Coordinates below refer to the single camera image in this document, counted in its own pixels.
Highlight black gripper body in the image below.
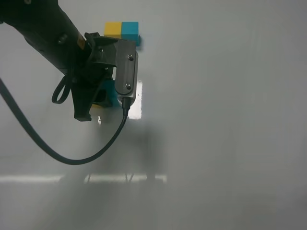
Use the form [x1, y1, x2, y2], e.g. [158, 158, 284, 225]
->
[74, 32, 119, 90]

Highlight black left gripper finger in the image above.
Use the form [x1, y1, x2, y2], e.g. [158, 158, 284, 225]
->
[94, 82, 112, 107]

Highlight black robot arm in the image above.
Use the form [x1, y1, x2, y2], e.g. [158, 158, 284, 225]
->
[0, 0, 116, 121]

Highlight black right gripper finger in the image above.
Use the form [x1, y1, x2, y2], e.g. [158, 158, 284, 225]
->
[71, 83, 102, 122]

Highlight teal loose cube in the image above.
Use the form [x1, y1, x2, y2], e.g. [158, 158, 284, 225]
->
[103, 80, 121, 108]

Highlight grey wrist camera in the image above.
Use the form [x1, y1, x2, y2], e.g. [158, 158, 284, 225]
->
[115, 39, 138, 105]

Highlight yellow template cube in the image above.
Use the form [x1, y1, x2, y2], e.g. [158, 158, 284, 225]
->
[104, 22, 122, 39]

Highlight black camera cable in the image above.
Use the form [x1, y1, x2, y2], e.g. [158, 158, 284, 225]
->
[0, 78, 131, 166]

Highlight teal template cube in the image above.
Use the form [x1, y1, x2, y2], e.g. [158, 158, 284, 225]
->
[121, 22, 140, 47]

